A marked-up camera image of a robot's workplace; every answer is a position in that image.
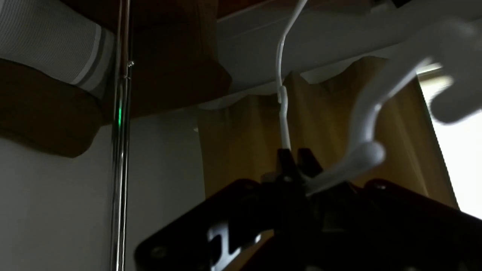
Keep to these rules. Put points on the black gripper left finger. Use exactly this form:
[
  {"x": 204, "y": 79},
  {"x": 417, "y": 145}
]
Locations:
[{"x": 287, "y": 162}]

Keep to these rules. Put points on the metal garment rack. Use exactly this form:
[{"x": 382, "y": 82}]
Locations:
[{"x": 122, "y": 175}]

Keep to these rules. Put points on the white plastic coat hanger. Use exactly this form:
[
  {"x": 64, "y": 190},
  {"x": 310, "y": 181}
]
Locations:
[{"x": 367, "y": 156}]

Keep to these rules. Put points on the bright window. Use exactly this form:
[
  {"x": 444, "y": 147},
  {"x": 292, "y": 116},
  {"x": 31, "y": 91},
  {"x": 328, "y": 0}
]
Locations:
[{"x": 468, "y": 166}]

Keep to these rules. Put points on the narrow brown curtain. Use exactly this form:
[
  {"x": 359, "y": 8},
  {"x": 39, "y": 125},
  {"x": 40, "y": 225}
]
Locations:
[{"x": 242, "y": 145}]

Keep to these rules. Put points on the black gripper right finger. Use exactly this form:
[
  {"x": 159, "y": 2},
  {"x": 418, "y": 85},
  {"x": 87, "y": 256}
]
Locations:
[{"x": 310, "y": 162}]

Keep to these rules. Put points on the grey striped pillow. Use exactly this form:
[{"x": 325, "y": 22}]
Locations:
[{"x": 46, "y": 46}]

